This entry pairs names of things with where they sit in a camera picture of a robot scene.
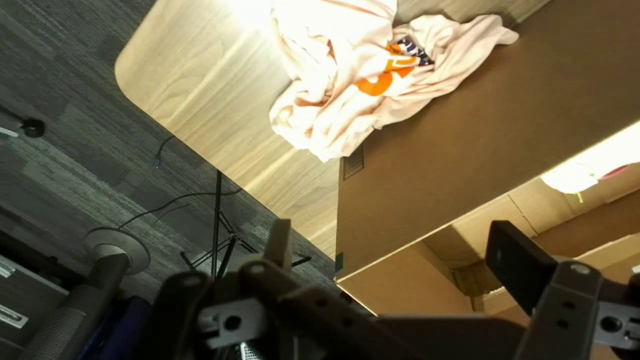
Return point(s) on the blue floor crate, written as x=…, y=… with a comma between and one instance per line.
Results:
x=131, y=326

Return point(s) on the peach cloth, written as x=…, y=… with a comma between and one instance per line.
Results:
x=346, y=87

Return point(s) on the white cloth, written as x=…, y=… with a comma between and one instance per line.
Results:
x=593, y=167

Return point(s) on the black tripod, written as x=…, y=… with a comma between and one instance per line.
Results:
x=216, y=221

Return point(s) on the tall dark grey cylinder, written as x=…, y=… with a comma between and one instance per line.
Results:
x=73, y=307

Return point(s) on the brown cardboard box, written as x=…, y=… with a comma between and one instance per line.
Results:
x=481, y=167

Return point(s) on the black floor disc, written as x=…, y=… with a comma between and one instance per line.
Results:
x=32, y=126

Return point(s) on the grey drawer cabinet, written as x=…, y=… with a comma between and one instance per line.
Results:
x=12, y=293

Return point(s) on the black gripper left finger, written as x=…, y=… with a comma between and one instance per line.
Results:
x=312, y=312

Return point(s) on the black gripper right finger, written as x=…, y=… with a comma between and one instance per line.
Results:
x=560, y=293

